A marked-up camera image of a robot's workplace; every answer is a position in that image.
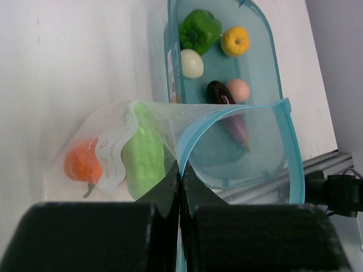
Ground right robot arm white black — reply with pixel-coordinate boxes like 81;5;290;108
305;168;362;218

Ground purple eggplant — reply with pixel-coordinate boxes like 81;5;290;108
205;80;250;152

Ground green bell pepper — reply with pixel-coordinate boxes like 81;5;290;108
179;9;222;55

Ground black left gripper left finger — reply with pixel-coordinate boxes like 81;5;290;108
1;164;180;271

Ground teal plastic tray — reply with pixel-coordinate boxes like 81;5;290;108
163;0;287;190

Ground clear zip top bag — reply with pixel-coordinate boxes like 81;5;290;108
44;99;305;271

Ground pink egg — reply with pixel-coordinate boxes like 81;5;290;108
226;78;250;103

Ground white egg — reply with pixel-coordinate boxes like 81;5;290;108
180;49;204;79

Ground light green cucumber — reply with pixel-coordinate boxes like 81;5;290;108
121;102;166;200

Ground yellow small pumpkin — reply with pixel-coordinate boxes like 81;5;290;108
221;26;250;57

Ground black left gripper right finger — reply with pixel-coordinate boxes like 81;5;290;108
181;165;352;271

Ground aluminium mounting rail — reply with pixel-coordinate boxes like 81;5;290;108
215;151;358;205

